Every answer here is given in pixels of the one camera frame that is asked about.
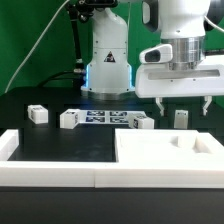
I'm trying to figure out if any black cable hose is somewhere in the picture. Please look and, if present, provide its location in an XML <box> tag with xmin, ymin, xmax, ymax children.
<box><xmin>37</xmin><ymin>2</ymin><xmax>88</xmax><ymax>89</ymax></box>

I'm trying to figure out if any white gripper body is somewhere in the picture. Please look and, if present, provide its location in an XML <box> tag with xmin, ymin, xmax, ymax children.
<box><xmin>135</xmin><ymin>65</ymin><xmax>224</xmax><ymax>98</ymax></box>

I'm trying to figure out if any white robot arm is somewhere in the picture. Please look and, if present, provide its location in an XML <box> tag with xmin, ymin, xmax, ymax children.
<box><xmin>78</xmin><ymin>0</ymin><xmax>224</xmax><ymax>107</ymax></box>

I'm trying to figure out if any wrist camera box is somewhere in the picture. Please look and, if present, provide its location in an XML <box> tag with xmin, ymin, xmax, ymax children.
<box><xmin>139</xmin><ymin>44</ymin><xmax>173</xmax><ymax>64</ymax></box>

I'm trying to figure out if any white square table top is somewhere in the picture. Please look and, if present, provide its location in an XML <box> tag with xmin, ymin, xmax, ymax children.
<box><xmin>115</xmin><ymin>129</ymin><xmax>224</xmax><ymax>164</ymax></box>

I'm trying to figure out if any grey cable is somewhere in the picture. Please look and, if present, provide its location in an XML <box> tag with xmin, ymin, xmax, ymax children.
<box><xmin>4</xmin><ymin>0</ymin><xmax>71</xmax><ymax>94</ymax></box>

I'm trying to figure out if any blue marker tag sheet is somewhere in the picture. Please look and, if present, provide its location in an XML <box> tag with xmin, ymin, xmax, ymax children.
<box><xmin>79</xmin><ymin>110</ymin><xmax>146</xmax><ymax>124</ymax></box>

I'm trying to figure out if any white U-shaped fence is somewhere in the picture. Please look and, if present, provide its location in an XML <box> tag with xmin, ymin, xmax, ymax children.
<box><xmin>0</xmin><ymin>129</ymin><xmax>224</xmax><ymax>188</ymax></box>

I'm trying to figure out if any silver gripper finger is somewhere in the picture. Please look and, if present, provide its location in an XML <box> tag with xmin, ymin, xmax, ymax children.
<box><xmin>202</xmin><ymin>96</ymin><xmax>212</xmax><ymax>116</ymax></box>
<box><xmin>155</xmin><ymin>97</ymin><xmax>165</xmax><ymax>116</ymax></box>

